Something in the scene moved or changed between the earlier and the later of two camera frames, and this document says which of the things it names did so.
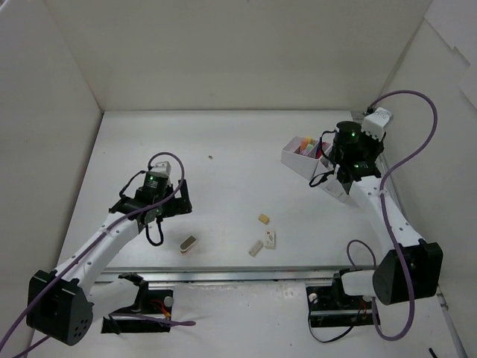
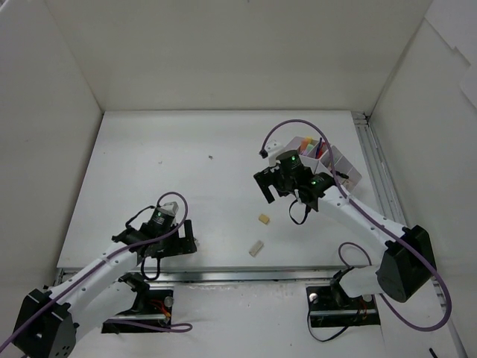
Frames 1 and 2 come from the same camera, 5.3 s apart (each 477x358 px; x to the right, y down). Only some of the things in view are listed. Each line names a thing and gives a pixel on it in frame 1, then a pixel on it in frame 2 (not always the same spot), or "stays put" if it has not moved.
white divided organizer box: [313, 160] stays put
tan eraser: [264, 218] stays put
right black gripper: [345, 179] to [270, 178]
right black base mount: [330, 306] stays put
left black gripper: [182, 198] to [173, 243]
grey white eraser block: [256, 248] stays put
